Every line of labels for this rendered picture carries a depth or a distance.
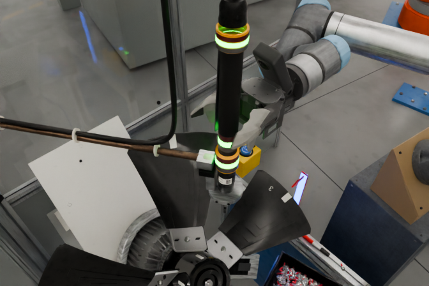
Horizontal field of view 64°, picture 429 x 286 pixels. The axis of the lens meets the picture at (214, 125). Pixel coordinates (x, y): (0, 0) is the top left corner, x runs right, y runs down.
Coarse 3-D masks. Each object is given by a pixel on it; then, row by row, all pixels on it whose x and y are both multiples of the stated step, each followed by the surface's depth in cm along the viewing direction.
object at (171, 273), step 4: (160, 272) 76; (164, 272) 76; (168, 272) 77; (172, 272) 78; (176, 272) 78; (156, 276) 77; (160, 276) 78; (168, 276) 79; (172, 276) 80; (152, 280) 78; (156, 280) 79; (164, 280) 80; (168, 280) 81; (152, 284) 80; (156, 284) 80; (164, 284) 82
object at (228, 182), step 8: (224, 0) 40; (232, 0) 40; (240, 0) 40; (224, 8) 41; (232, 8) 40; (240, 8) 40; (224, 16) 41; (232, 16) 41; (240, 16) 41; (224, 24) 42; (232, 24) 41; (240, 24) 42; (224, 176) 63; (232, 176) 64; (224, 184) 65; (232, 184) 66; (224, 192) 67
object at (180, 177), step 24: (168, 144) 82; (192, 144) 82; (216, 144) 82; (144, 168) 83; (168, 168) 82; (192, 168) 81; (168, 192) 83; (192, 192) 81; (168, 216) 84; (192, 216) 82
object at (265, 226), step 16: (256, 176) 102; (256, 192) 99; (272, 192) 99; (240, 208) 96; (256, 208) 96; (272, 208) 96; (288, 208) 98; (224, 224) 93; (240, 224) 93; (256, 224) 93; (272, 224) 94; (288, 224) 95; (304, 224) 97; (240, 240) 90; (256, 240) 90; (272, 240) 91; (288, 240) 93
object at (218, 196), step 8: (200, 152) 64; (208, 152) 64; (200, 160) 63; (208, 160) 63; (200, 168) 64; (208, 168) 63; (208, 176) 64; (216, 176) 68; (208, 184) 67; (216, 184) 69; (240, 184) 69; (216, 192) 68; (232, 192) 68; (240, 192) 68; (216, 200) 67; (224, 200) 66; (232, 200) 67
